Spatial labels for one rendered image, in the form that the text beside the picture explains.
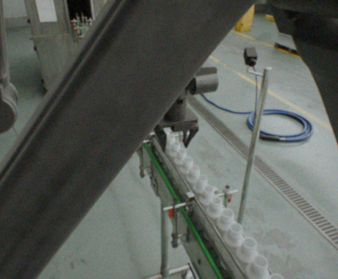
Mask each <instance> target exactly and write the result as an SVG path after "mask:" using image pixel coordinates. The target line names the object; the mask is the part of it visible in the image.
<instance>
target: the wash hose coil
mask: <svg viewBox="0 0 338 279"><path fill-rule="evenodd" d="M201 95H203V96H204V97H205V99H206V100H207V101H208V102H209V103H212V104H214V105H215V106H216V107H218V108H220V109H224V110H227V111H230V112H231V113H239V114H248V113H251V114H250V115H249V116H248V117H247V125H248V127H249V128H250V129H252V130H253V124H254V114H255V111H254V110H253V111H234V110H230V109H226V108H223V107H220V106H218V105H217V104H215V103H214V102H211V101H210V100H209V99H207V97H206V96H205V95H204V94H201ZM267 114H282V115H287V116H290V117H293V118H295V119H297V120H299V121H300V122H302V123H303V125H304V129H303V130H302V131H300V132H299V133H297V134H292V135H278V134H272V133H270V132H267V131H265V130H263V129H259V135H260V136H258V138H262V139H263V140H277V141H300V140H304V139H307V138H308V137H310V136H311V135H312V134H313V132H314V127H313V125H312V123H311V122H310V121H309V120H308V119H306V118H305V117H303V116H300V115H298V113H295V112H291V111H288V110H283V109H264V112H263V115H267ZM252 118H253V119H252ZM252 123H253V124H252ZM310 127H311V128H310ZM307 128H308V130H307ZM306 130H307V132H306ZM310 130H311V132H310ZM305 132H306V133H305ZM309 132H310V133H309ZM304 133H305V134H304ZM308 133H309V134H308Z"/></svg>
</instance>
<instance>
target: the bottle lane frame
mask: <svg viewBox="0 0 338 279"><path fill-rule="evenodd" d="M142 149H143V165H144V166H149V165H151V163H150V161H151V160H152V166H150V167H149V168H145V170H146V172H147V173H150V172H151V167H152V174H153V176H154V180H156V184H157V195H158V196H159V198H160V200H161V202H162V204H163V206H164V207H165V208H166V207H170V206H171V202H173V199H174V198H176V199H177V204H181V201H180V200H179V196H177V195H176V193H175V191H174V189H173V187H172V185H171V184H170V182H169V180H168V179H167V177H166V174H165V173H164V172H163V170H162V169H161V164H159V163H158V162H157V160H156V158H155V156H154V154H153V152H152V151H151V150H150V148H149V147H148V143H147V142H146V143H143V147H142ZM191 217H192V216H189V215H187V213H186V211H184V206H183V207H180V209H179V212H178V213H177V230H176V232H177V234H178V235H180V234H184V233H186V227H188V228H189V230H190V232H189V235H187V236H188V237H189V243H187V242H186V243H183V244H182V245H183V247H184V249H185V251H186V254H187V256H189V258H190V260H191V263H192V265H193V267H194V270H195V272H196V273H197V274H198V278H199V279H230V278H224V277H223V275H222V273H221V272H220V270H221V269H222V268H218V265H217V264H216V263H215V261H214V260H215V258H217V257H212V256H211V254H210V252H209V250H210V249H211V248H207V247H206V246H205V243H204V241H205V239H202V238H201V236H200V234H199V233H200V232H201V231H197V230H196V228H195V227H194V225H195V224H196V223H193V222H192V221H191V219H190V218H191ZM179 238H180V240H181V242H183V241H185V240H186V235H185V236H182V237H179Z"/></svg>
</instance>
